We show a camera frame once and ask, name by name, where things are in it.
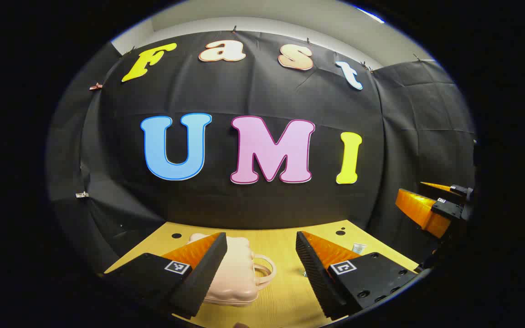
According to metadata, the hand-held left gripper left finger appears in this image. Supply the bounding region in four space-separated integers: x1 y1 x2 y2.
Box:
103 231 228 319

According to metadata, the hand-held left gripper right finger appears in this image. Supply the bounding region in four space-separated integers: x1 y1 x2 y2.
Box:
295 231 419 321

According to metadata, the pink suitcase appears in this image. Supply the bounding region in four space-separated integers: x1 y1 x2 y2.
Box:
189 233 276 307

